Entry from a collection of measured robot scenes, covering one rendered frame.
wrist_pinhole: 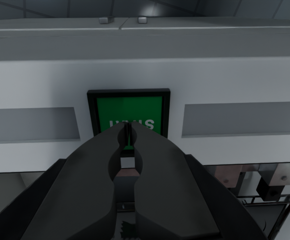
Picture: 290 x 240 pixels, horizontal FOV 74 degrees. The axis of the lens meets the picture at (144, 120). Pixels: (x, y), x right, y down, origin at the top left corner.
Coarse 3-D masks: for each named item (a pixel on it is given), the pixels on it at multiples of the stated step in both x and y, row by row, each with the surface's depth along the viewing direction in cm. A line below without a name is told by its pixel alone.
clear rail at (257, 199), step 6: (240, 198) 29; (246, 198) 29; (252, 198) 29; (258, 198) 29; (282, 198) 29; (288, 198) 29; (120, 204) 29; (126, 204) 29; (132, 204) 29; (252, 204) 29; (258, 204) 29; (264, 204) 29; (120, 210) 28; (126, 210) 29
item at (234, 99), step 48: (0, 48) 16; (48, 48) 16; (96, 48) 16; (144, 48) 16; (192, 48) 16; (240, 48) 16; (288, 48) 15; (0, 96) 13; (48, 96) 13; (192, 96) 14; (240, 96) 14; (288, 96) 14; (0, 144) 15; (48, 144) 15; (192, 144) 16; (240, 144) 16; (288, 144) 16
